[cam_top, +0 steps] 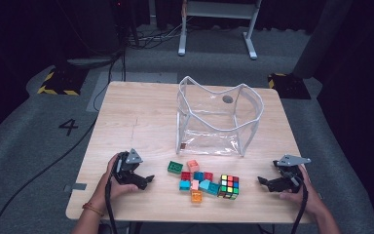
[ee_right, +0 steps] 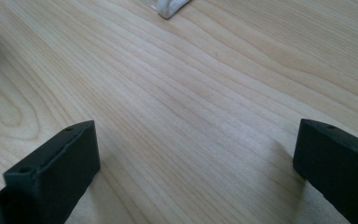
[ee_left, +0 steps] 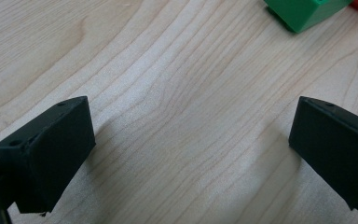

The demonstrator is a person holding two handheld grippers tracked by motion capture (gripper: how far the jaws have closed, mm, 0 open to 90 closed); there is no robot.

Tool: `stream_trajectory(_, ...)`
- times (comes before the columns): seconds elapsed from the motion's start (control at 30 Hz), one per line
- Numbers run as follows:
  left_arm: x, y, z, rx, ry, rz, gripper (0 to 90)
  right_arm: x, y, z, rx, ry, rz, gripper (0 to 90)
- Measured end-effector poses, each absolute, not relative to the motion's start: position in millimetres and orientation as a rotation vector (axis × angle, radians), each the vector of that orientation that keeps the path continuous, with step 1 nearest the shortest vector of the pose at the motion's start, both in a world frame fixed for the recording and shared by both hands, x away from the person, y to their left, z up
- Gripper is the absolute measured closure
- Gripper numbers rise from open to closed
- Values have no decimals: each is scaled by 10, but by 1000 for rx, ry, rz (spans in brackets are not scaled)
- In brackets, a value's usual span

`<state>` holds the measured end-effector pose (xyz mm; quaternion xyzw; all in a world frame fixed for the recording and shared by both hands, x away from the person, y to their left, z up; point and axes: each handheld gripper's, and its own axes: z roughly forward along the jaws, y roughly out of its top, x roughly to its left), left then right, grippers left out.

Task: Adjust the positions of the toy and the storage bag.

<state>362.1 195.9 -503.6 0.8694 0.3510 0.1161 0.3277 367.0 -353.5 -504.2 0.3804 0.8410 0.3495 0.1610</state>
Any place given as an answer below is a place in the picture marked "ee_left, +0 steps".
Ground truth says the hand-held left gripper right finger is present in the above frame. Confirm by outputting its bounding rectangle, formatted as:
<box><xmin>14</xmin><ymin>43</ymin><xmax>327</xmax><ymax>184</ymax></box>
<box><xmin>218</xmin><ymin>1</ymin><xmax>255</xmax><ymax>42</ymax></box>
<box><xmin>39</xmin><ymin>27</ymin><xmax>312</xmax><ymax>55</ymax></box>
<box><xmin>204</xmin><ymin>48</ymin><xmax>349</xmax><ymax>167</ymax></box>
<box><xmin>288</xmin><ymin>95</ymin><xmax>358</xmax><ymax>213</ymax></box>

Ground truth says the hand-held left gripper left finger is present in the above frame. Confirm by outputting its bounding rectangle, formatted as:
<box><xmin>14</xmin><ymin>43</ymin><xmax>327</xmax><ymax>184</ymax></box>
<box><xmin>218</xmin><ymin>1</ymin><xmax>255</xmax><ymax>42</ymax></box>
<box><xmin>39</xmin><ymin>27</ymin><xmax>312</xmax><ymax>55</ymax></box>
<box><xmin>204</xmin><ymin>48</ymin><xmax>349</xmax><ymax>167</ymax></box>
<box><xmin>0</xmin><ymin>95</ymin><xmax>97</xmax><ymax>216</ymax></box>

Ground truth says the green building block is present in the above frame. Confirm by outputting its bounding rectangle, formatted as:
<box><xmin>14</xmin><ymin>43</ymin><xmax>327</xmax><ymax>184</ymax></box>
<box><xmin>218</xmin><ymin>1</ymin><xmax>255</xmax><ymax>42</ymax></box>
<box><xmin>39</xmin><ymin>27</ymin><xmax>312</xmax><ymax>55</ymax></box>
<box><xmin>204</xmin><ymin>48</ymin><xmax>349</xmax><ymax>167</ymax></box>
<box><xmin>263</xmin><ymin>0</ymin><xmax>353</xmax><ymax>34</ymax></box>

